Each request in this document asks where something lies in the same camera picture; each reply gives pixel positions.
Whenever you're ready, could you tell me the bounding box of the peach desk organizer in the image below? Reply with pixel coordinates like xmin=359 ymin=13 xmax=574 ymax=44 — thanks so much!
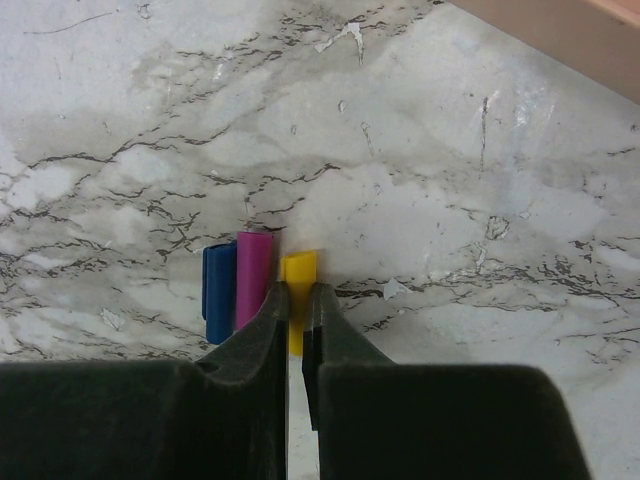
xmin=454 ymin=0 xmax=639 ymax=103

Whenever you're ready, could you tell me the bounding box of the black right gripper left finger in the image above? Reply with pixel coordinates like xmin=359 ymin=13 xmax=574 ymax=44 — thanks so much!
xmin=1 ymin=283 xmax=289 ymax=479

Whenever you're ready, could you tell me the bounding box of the yellow pen cap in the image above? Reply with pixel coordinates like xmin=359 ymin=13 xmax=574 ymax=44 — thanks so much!
xmin=280 ymin=250 xmax=317 ymax=356

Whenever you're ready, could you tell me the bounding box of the blue pen cap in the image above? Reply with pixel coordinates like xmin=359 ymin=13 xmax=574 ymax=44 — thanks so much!
xmin=202 ymin=242 xmax=237 ymax=345

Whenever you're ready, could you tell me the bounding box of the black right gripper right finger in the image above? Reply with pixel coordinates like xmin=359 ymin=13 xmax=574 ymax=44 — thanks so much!
xmin=302 ymin=283 xmax=590 ymax=479

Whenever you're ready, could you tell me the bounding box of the purple pen cap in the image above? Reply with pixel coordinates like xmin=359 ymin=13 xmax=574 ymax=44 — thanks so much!
xmin=235 ymin=232 xmax=273 ymax=331

